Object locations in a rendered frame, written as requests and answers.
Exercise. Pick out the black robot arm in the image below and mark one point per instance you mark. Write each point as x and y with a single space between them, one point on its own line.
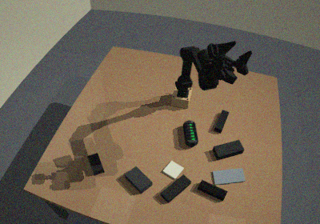
207 79

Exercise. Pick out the dark grey controller unit with white label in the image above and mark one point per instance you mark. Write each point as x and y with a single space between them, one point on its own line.
190 133

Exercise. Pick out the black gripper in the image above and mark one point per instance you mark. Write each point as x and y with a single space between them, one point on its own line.
217 52

